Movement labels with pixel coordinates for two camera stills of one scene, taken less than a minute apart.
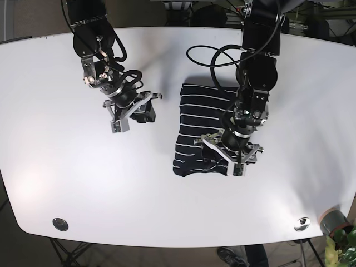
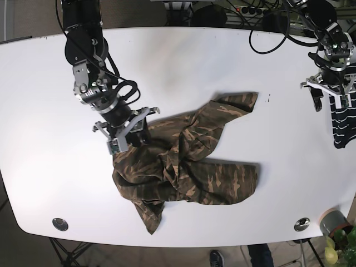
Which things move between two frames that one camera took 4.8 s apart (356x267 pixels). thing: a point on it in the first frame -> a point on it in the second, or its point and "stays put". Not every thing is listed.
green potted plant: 340,249 stays put
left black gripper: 123,104 -> 120,120
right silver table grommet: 302,224 stays put
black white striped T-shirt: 203,110 -> 343,120
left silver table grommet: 60,224 stays put
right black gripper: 232,147 -> 337,83
